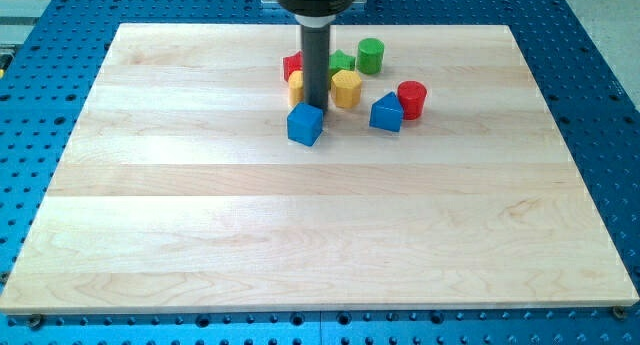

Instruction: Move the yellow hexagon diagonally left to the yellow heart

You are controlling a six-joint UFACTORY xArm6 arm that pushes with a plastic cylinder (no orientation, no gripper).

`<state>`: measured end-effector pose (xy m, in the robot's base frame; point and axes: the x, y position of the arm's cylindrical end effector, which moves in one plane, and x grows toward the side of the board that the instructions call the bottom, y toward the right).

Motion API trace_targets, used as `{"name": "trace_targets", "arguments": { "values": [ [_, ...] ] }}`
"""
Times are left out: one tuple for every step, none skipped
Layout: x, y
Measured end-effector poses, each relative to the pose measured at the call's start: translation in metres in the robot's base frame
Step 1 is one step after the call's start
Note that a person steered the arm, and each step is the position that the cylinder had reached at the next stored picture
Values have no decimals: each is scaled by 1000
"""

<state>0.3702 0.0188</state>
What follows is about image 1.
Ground blue cube block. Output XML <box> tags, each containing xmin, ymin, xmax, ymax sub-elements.
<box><xmin>287</xmin><ymin>102</ymin><xmax>324</xmax><ymax>147</ymax></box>

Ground green cylinder block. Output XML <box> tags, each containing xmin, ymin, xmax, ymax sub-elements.
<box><xmin>356</xmin><ymin>38</ymin><xmax>385</xmax><ymax>75</ymax></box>

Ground green star block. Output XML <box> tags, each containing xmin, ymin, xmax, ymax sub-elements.
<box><xmin>329</xmin><ymin>49</ymin><xmax>356</xmax><ymax>77</ymax></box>

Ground yellow hexagon block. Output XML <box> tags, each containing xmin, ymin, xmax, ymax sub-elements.
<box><xmin>331</xmin><ymin>70</ymin><xmax>362</xmax><ymax>109</ymax></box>

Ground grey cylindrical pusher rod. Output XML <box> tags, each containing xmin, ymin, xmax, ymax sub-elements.
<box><xmin>301</xmin><ymin>25</ymin><xmax>330</xmax><ymax>112</ymax></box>

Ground yellow heart block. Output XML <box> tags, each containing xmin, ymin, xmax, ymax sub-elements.
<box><xmin>288</xmin><ymin>70</ymin><xmax>304</xmax><ymax>107</ymax></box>

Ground red cylinder block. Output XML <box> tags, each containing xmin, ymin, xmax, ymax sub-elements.
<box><xmin>396</xmin><ymin>80</ymin><xmax>428</xmax><ymax>120</ymax></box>

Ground blue perforated metal base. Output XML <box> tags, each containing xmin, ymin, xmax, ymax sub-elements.
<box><xmin>1</xmin><ymin>0</ymin><xmax>639</xmax><ymax>344</ymax></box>

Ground red star block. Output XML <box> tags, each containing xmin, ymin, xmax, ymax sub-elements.
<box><xmin>282</xmin><ymin>51</ymin><xmax>303</xmax><ymax>82</ymax></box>

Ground blue triangular prism block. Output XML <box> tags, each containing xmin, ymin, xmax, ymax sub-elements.
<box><xmin>369</xmin><ymin>92</ymin><xmax>404</xmax><ymax>132</ymax></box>

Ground light wooden board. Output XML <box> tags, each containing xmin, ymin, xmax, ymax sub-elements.
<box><xmin>1</xmin><ymin>23</ymin><xmax>638</xmax><ymax>315</ymax></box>

